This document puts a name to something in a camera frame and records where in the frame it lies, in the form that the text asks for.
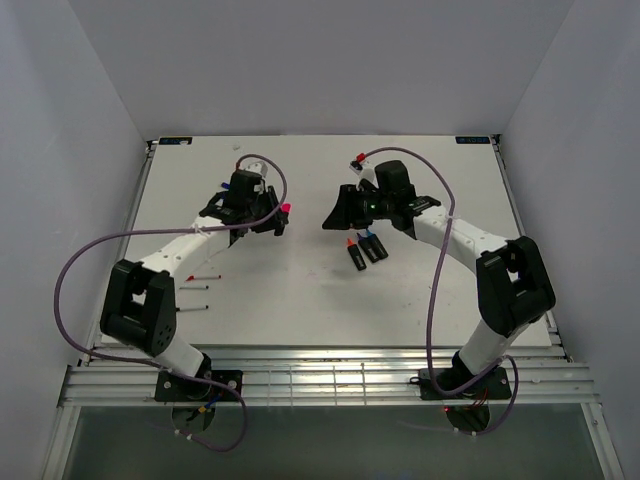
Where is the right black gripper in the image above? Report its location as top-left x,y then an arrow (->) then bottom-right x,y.
322,184 -> 394,230

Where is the purple cap highlighter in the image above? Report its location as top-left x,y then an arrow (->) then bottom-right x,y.
356,233 -> 380,263

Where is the blue cap highlighter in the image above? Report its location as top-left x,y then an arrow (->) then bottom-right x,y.
366,230 -> 389,260

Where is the orange cap highlighter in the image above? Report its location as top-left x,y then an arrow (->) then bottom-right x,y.
346,238 -> 367,271

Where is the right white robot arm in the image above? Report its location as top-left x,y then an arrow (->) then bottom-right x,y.
322,184 -> 556,397

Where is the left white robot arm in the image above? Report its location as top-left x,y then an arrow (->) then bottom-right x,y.
100,186 -> 291,400

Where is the red cap thin pen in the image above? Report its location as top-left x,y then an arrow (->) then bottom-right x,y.
186,274 -> 222,282

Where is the black thin pen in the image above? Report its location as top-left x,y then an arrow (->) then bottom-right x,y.
176,305 -> 209,313

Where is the left blue corner label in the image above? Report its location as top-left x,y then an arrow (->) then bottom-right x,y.
158,137 -> 193,146

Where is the blue corner label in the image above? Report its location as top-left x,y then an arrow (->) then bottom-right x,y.
158,137 -> 193,146
455,136 -> 491,145

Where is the right blue corner label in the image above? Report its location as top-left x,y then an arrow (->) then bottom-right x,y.
455,136 -> 491,145

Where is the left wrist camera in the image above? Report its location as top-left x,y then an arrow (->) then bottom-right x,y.
225,160 -> 268,208

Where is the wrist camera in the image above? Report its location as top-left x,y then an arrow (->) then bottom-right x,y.
225,160 -> 268,208
358,160 -> 416,200

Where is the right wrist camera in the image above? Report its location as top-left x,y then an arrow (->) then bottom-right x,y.
358,160 -> 416,200

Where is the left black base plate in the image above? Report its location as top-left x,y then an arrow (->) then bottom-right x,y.
153,370 -> 243,403

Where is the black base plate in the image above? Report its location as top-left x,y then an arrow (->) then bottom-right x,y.
153,370 -> 243,403
408,367 -> 512,400

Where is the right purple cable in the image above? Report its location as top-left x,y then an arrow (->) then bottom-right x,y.
349,147 -> 519,437

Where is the purple cable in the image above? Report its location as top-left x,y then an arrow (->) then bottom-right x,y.
349,147 -> 519,437
53,153 -> 289,452

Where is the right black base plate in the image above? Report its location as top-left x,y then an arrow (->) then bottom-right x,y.
408,367 -> 512,400

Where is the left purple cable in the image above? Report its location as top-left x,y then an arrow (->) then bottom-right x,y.
53,153 -> 289,452

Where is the aluminium frame rail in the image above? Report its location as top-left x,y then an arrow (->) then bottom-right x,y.
59,346 -> 600,407

